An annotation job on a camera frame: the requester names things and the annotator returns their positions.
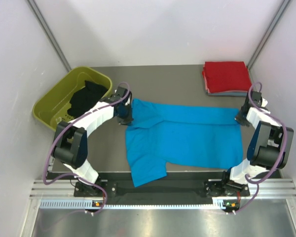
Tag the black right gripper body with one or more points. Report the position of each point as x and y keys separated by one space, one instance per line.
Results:
x=241 y=119

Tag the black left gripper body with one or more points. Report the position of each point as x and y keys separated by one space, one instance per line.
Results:
x=126 y=117

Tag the blue t shirt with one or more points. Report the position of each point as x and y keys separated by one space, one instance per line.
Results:
x=206 y=137

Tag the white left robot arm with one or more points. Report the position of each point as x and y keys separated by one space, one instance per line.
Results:
x=70 y=144

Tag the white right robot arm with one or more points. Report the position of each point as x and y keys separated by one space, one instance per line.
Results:
x=268 y=150

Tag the black t shirt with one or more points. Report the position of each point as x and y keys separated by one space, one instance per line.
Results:
x=86 y=98

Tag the red folded t shirt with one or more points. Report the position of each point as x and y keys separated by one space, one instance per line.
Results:
x=226 y=75

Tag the olive green plastic bin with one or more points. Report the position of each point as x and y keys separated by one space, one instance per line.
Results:
x=52 y=108

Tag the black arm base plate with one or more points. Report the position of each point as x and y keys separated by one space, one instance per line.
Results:
x=194 y=187

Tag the white slotted cable duct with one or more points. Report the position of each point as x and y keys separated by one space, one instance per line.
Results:
x=138 y=204

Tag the aluminium frame rail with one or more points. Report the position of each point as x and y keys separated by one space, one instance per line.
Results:
x=53 y=211

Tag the right corner aluminium post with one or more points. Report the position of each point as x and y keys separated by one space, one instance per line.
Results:
x=269 y=31

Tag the corner aluminium post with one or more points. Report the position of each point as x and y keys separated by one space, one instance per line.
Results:
x=269 y=31
x=47 y=31

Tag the left corner aluminium post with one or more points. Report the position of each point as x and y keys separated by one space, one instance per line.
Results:
x=47 y=31

